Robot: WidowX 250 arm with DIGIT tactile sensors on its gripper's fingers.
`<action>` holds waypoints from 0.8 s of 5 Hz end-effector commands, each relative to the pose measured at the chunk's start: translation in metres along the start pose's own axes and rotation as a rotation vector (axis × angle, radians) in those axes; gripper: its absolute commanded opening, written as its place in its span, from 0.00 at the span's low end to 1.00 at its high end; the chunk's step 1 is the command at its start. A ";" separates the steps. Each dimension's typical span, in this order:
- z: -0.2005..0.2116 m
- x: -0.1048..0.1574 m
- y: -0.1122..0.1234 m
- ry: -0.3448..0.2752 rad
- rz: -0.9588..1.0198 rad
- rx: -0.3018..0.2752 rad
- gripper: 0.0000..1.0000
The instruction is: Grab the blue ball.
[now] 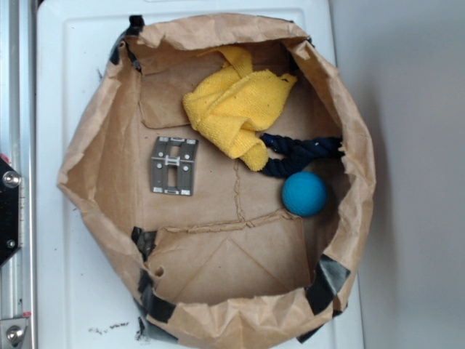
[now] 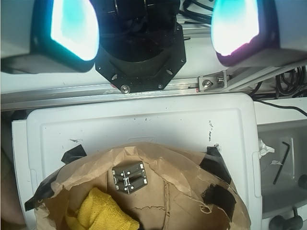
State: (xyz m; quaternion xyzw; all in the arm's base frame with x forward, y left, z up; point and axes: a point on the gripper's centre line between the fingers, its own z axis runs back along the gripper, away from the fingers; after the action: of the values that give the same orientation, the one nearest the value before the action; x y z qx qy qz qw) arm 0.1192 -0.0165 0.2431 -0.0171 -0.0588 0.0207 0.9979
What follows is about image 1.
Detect black mounting plate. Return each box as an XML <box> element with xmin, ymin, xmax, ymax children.
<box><xmin>0</xmin><ymin>154</ymin><xmax>21</xmax><ymax>267</ymax></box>

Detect brown paper bag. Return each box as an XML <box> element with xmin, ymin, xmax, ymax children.
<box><xmin>58</xmin><ymin>14</ymin><xmax>376</xmax><ymax>348</ymax></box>

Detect grey metal bracket plate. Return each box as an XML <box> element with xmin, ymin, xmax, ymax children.
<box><xmin>150</xmin><ymin>137</ymin><xmax>199</xmax><ymax>196</ymax></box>

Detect yellow microfiber cloth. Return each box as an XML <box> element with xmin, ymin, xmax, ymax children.
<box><xmin>182</xmin><ymin>46</ymin><xmax>297</xmax><ymax>172</ymax></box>

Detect white plastic tray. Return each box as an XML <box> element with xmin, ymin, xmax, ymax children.
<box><xmin>35</xmin><ymin>1</ymin><xmax>334</xmax><ymax>348</ymax></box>

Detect aluminium frame rail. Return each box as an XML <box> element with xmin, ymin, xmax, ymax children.
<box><xmin>1</xmin><ymin>1</ymin><xmax>39</xmax><ymax>348</ymax></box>

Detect blue ball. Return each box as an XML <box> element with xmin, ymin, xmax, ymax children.
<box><xmin>281</xmin><ymin>172</ymin><xmax>328</xmax><ymax>217</ymax></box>

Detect dark blue rope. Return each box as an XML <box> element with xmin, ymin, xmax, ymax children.
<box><xmin>260</xmin><ymin>132</ymin><xmax>345</xmax><ymax>180</ymax></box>

